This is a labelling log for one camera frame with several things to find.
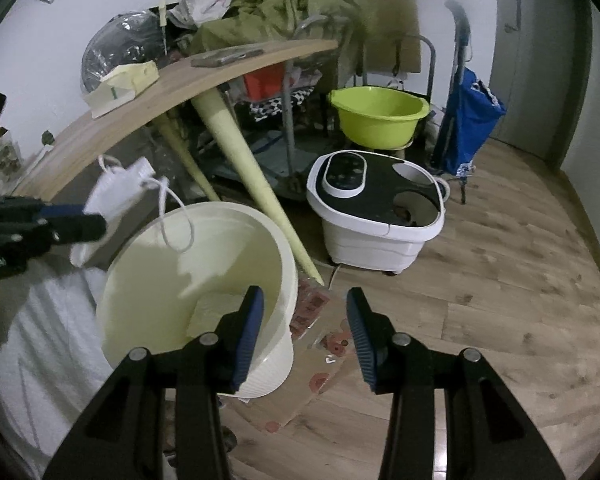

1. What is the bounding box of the cream tapered table leg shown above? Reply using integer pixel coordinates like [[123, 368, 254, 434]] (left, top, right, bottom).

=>
[[155, 112, 221, 203], [190, 87, 326, 288]]

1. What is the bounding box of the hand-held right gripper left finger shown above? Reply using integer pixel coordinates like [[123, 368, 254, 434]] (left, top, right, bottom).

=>
[[42, 286, 266, 480]]

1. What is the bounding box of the red box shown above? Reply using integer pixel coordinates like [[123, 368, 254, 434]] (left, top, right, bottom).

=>
[[243, 67, 296, 102]]

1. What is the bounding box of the metal chair frame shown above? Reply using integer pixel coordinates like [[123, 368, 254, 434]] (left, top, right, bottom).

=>
[[360, 34, 436, 96]]

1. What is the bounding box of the blue shopping trolley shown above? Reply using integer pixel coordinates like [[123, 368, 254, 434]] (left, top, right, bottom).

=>
[[430, 0, 507, 205]]

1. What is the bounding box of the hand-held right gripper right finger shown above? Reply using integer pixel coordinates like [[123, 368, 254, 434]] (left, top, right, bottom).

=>
[[346, 287, 566, 480]]

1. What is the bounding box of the black white checkered cloth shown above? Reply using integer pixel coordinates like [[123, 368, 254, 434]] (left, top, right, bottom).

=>
[[247, 85, 316, 123]]

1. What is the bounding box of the printed cardboard floor sheet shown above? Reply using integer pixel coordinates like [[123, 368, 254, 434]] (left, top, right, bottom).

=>
[[220, 280, 361, 433]]

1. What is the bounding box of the grey metal cart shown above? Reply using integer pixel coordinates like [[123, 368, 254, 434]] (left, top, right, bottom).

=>
[[200, 15, 341, 206]]

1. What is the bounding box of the brown cardboard sheet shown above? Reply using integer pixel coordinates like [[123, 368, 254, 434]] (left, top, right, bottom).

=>
[[330, 0, 423, 76]]

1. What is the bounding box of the olive green cloth pile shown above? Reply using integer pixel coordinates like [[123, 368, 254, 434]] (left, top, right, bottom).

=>
[[190, 0, 376, 68]]

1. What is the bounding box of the lime green plastic basin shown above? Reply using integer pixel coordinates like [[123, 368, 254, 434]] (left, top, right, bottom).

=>
[[328, 86, 431, 151]]

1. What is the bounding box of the white foot bath machine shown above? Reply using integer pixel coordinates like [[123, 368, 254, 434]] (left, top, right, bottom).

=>
[[306, 150, 451, 276]]

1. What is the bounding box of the plastic-wrapped standing fan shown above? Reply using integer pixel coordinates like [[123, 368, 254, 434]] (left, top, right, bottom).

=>
[[81, 10, 168, 93]]

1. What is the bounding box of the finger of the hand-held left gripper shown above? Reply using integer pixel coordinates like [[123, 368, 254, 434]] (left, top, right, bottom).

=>
[[0, 196, 87, 222], [0, 214, 107, 261]]

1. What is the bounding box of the white drawstring cloth bag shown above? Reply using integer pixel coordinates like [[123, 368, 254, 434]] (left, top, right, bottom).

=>
[[70, 155, 196, 268]]

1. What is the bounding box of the yellow tissue pack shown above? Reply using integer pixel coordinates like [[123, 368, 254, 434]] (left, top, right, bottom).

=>
[[83, 60, 160, 120]]

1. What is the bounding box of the cream plastic waste bin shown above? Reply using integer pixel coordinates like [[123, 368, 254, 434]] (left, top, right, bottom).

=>
[[96, 202, 299, 401]]

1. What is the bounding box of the grey door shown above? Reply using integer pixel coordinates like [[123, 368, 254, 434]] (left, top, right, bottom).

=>
[[490, 0, 593, 171]]

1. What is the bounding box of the white stick handle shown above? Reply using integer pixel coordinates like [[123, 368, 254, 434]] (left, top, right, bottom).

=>
[[157, 0, 171, 56]]

